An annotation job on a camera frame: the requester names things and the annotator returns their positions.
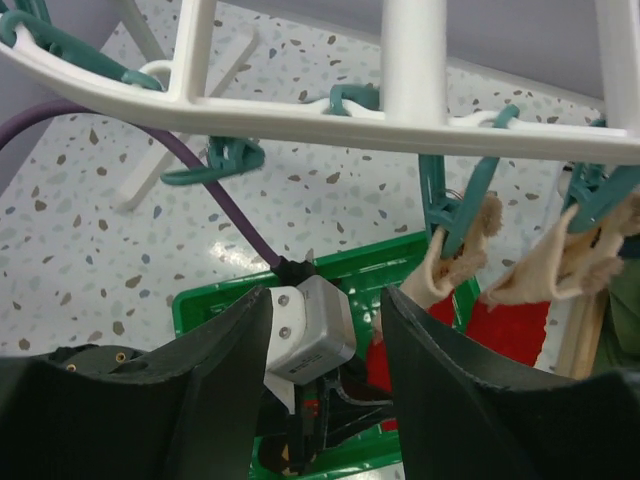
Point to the wooden clothes rack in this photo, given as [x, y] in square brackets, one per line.
[581, 338]

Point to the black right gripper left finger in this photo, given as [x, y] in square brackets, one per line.
[187, 410]

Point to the green plastic tray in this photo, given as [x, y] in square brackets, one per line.
[360, 273]

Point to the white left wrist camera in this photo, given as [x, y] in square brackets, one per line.
[312, 334]

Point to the teal clothes peg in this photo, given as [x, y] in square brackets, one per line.
[442, 208]

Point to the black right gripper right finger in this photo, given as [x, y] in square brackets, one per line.
[466, 412]

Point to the white clip hanger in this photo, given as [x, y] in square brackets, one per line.
[412, 116]

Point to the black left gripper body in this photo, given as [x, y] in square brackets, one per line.
[331, 413]

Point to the green t-shirt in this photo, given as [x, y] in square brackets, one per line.
[619, 339]

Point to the white drying rack stand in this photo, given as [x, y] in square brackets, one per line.
[192, 78]

